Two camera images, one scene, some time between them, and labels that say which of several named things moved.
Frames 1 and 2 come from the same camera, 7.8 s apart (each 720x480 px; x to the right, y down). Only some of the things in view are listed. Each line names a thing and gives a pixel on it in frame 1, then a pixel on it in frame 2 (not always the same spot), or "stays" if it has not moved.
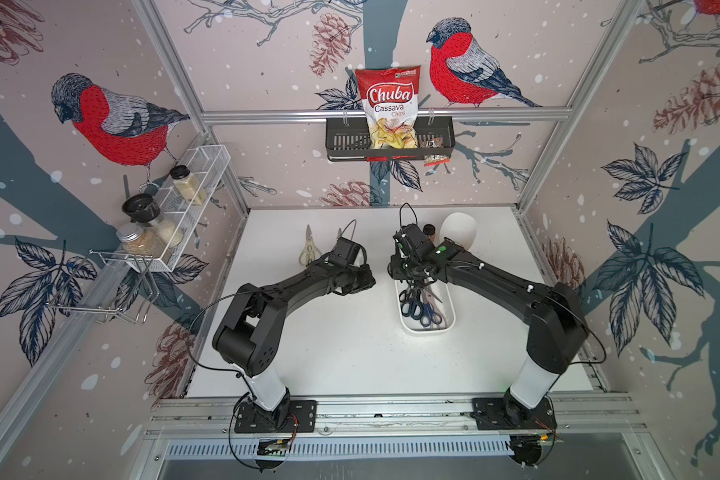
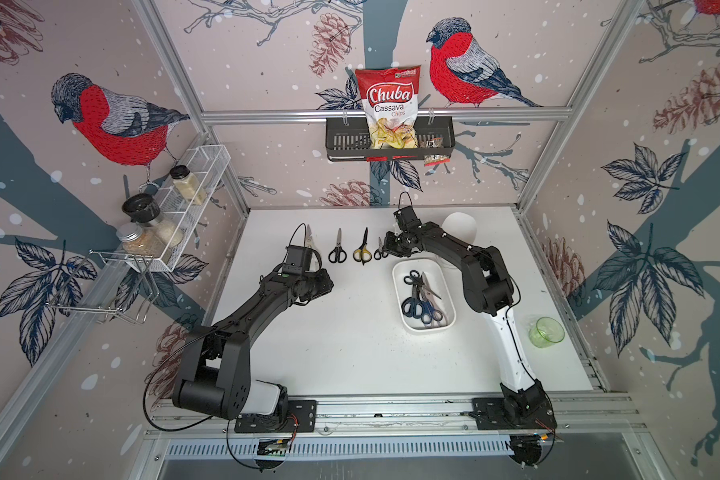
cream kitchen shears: x=310 y=251 stays
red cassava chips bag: x=390 y=100 stays
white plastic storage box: x=447 y=306 stays
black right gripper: x=392 y=268 to x=386 y=243
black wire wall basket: x=348 y=139 stays
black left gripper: x=367 y=279 to x=326 y=285
